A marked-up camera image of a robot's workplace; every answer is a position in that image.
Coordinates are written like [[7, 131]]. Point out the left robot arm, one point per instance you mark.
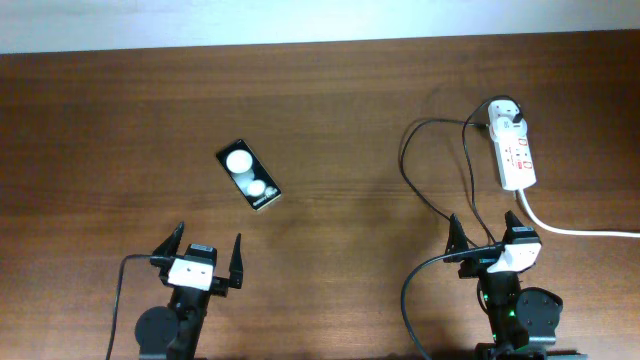
[[173, 331]]

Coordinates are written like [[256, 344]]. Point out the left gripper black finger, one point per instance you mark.
[[236, 268], [169, 246]]

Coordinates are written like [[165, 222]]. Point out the black Galaxy flip phone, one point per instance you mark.
[[249, 175]]

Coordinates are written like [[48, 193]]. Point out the white power strip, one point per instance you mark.
[[515, 164]]

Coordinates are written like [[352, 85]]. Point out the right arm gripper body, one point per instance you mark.
[[476, 268]]

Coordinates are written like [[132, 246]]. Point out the white USB charger adapter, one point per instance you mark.
[[506, 120]]

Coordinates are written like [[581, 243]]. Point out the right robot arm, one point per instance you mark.
[[522, 320]]

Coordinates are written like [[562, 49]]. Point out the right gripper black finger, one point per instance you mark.
[[513, 224], [457, 246]]

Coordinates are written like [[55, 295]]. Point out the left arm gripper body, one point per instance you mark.
[[218, 285]]

